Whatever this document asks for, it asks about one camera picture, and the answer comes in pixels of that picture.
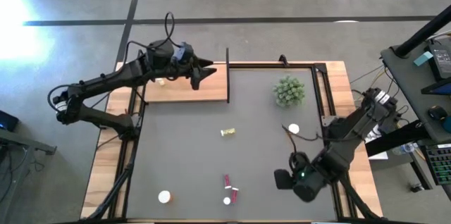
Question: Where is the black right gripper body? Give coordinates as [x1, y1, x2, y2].
[273, 169, 295, 190]

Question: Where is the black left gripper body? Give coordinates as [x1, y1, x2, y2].
[172, 42, 202, 91]

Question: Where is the wooden shelf board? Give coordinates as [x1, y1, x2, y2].
[144, 62, 229, 104]

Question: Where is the grey table mat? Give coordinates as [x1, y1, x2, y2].
[125, 68, 338, 220]

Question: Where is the green artificial potted plant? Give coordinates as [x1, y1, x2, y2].
[273, 75, 307, 108]

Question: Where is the white paper sheet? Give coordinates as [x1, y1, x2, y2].
[362, 125, 389, 161]

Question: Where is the large orange pill bottle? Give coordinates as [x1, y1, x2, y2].
[157, 189, 174, 204]

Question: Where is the black desk beam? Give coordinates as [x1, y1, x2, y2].
[364, 120, 433, 158]

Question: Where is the clear water bottle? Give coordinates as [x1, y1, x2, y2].
[392, 142, 416, 156]

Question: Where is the black desk caster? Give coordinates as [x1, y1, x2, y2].
[408, 181, 426, 193]

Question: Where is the black backlit keyboard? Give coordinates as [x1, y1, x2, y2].
[421, 142, 451, 186]

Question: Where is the grey side desk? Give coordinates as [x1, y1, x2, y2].
[380, 35, 451, 144]

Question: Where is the black computer mouse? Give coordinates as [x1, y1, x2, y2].
[428, 105, 448, 122]

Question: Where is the black tablet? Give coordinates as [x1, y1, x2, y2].
[421, 77, 451, 95]

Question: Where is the dark grey stand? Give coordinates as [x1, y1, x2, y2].
[0, 127, 58, 224]

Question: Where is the small teal box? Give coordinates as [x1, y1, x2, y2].
[414, 51, 434, 67]

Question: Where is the black device blue light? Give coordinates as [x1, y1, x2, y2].
[0, 109, 20, 133]

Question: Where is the black power adapter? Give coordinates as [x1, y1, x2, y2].
[428, 42, 451, 80]

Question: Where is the black round pole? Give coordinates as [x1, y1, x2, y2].
[394, 5, 451, 58]

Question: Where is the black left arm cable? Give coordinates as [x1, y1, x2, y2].
[121, 11, 177, 73]

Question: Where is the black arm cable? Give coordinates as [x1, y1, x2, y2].
[121, 11, 177, 73]
[280, 124, 327, 174]

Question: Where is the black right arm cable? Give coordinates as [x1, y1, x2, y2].
[280, 124, 327, 174]

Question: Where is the black metal table frame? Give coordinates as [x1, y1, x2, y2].
[82, 47, 387, 223]

